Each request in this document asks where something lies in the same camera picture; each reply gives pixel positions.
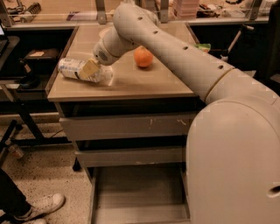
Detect grey drawer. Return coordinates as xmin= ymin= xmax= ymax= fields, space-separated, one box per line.
xmin=88 ymin=164 xmax=191 ymax=224
xmin=76 ymin=146 xmax=186 ymax=167
xmin=59 ymin=113 xmax=195 ymax=141

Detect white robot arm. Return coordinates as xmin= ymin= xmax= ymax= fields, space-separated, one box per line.
xmin=94 ymin=3 xmax=280 ymax=224

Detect small bottle on floor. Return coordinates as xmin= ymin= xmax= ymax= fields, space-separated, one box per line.
xmin=8 ymin=142 xmax=24 ymax=159

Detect black box on shelf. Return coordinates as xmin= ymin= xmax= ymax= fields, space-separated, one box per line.
xmin=24 ymin=48 xmax=60 ymax=61

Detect grey drawer cabinet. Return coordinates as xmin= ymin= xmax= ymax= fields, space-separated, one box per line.
xmin=45 ymin=22 xmax=205 ymax=224

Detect top grey drawer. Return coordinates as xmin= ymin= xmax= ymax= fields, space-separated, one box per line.
xmin=59 ymin=113 xmax=195 ymax=141

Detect middle grey drawer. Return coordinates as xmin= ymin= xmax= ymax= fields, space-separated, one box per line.
xmin=76 ymin=146 xmax=186 ymax=167

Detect dark trouser leg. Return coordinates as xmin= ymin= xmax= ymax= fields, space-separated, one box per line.
xmin=0 ymin=169 xmax=31 ymax=217

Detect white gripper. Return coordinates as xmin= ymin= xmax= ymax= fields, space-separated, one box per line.
xmin=78 ymin=40 xmax=118 ymax=80

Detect pink stacked containers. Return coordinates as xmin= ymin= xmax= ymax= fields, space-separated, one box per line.
xmin=172 ymin=0 xmax=200 ymax=19

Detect orange fruit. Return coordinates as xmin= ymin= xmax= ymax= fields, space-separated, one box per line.
xmin=134 ymin=46 xmax=153 ymax=67

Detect white sneaker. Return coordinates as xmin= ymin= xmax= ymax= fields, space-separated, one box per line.
xmin=15 ymin=193 xmax=66 ymax=221
xmin=22 ymin=219 xmax=47 ymax=224

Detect white spray bottle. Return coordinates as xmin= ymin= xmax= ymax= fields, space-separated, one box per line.
xmin=220 ymin=24 xmax=255 ymax=62

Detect black side desk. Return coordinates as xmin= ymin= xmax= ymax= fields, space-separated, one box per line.
xmin=0 ymin=27 xmax=73 ymax=146

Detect black office chair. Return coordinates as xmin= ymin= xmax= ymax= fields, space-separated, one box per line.
xmin=256 ymin=0 xmax=280 ymax=94

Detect bottom grey drawer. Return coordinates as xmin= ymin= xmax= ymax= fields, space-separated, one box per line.
xmin=88 ymin=164 xmax=191 ymax=224

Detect green chip bag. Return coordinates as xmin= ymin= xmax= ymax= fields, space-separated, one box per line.
xmin=195 ymin=44 xmax=211 ymax=53

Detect white paper bowl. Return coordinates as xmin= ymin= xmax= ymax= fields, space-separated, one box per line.
xmin=99 ymin=27 xmax=110 ymax=39

